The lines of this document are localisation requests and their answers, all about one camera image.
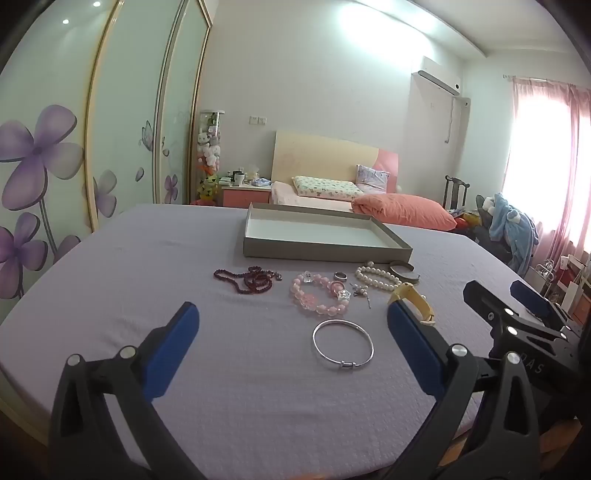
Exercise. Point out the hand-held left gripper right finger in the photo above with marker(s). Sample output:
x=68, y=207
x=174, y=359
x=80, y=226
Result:
x=415, y=355

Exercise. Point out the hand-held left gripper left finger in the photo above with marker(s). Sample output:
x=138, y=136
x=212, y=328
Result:
x=171, y=350

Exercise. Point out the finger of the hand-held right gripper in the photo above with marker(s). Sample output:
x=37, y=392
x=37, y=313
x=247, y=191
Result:
x=485, y=300
x=531, y=297

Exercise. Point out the yellow wristwatch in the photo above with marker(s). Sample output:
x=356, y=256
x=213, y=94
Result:
x=418, y=300

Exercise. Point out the thin silver bangle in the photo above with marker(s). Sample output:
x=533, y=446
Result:
x=344, y=366

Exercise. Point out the grey cardboard tray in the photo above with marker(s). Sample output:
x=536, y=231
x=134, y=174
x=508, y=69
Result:
x=300, y=249

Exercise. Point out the white storage rack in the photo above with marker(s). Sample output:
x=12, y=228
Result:
x=572, y=290

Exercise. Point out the blue plush toy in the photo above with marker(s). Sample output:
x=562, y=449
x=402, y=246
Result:
x=512, y=226

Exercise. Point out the wide silver cuff bangle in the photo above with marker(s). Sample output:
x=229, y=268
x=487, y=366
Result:
x=406, y=277

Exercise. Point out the pile of colourful toys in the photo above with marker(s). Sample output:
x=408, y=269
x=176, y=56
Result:
x=468, y=218

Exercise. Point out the pearl earrings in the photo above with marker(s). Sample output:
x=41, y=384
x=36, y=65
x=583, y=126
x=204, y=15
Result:
x=360, y=290

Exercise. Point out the dark wooden chair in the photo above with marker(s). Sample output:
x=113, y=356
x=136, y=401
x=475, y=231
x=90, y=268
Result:
x=457, y=191

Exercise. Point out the pink curtain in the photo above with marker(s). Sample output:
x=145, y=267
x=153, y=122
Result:
x=572, y=184

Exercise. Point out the purple patterned pillow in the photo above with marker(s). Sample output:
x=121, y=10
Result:
x=371, y=177

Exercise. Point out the yellow plush toy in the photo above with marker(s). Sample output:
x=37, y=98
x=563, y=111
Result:
x=207, y=187

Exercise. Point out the pink and white nightstand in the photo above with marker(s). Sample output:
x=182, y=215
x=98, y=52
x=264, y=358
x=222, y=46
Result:
x=244, y=196

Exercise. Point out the air conditioner pipe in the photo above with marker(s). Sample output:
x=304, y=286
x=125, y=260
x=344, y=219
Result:
x=450, y=120

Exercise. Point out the white mug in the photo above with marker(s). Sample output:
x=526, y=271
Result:
x=239, y=179

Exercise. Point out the blue packet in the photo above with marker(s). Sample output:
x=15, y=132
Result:
x=261, y=182

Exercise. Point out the floral cream pillow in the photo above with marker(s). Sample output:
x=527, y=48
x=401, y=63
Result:
x=323, y=187

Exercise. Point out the pink bed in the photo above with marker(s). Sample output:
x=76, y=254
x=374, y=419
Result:
x=286, y=196

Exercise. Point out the clear tube of plush toys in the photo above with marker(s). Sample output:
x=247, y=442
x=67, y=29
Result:
x=210, y=147

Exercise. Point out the cream and pink headboard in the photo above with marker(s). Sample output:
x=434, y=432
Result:
x=323, y=157

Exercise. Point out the white air conditioner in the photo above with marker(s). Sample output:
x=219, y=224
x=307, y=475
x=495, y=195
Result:
x=438, y=76

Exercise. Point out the wardrobe with purple flowers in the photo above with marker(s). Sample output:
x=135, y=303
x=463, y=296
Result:
x=55, y=92

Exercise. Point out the white wall outlet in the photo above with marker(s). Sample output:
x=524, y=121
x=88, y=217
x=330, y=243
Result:
x=258, y=120

